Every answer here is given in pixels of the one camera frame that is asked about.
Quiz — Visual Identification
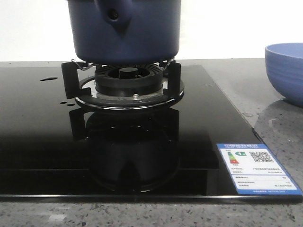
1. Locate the black glass gas stove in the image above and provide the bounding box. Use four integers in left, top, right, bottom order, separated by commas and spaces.
0, 65, 303, 203

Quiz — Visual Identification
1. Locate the blue plastic bowl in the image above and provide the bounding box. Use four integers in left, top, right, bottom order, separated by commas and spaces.
265, 43, 303, 107

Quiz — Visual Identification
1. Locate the dark blue pot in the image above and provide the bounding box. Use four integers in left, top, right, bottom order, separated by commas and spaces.
67, 0, 181, 64

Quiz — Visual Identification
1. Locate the black gas burner head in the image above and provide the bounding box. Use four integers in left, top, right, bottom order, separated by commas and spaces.
95, 64, 163, 97

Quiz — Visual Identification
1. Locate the black pot support grate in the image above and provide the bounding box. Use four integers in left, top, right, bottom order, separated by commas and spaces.
62, 60, 184, 110

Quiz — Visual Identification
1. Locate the blue energy label sticker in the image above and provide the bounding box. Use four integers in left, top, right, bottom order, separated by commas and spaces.
217, 143, 303, 196

